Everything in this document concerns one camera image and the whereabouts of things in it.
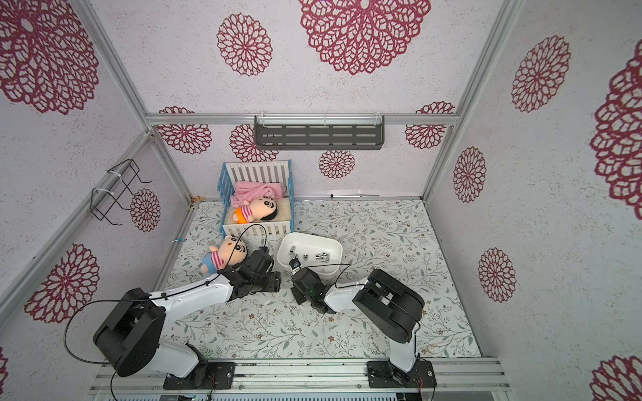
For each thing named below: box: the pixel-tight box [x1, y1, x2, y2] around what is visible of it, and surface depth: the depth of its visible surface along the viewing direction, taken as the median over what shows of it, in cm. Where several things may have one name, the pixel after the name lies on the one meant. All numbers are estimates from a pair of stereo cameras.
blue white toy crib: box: [217, 160, 295, 237], surface depth 111 cm
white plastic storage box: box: [276, 232, 344, 280], surface depth 102 cm
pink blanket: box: [230, 181, 286, 209], surface depth 112 cm
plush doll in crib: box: [232, 196, 278, 225], surface depth 102 cm
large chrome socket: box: [315, 251, 330, 264], surface depth 102 cm
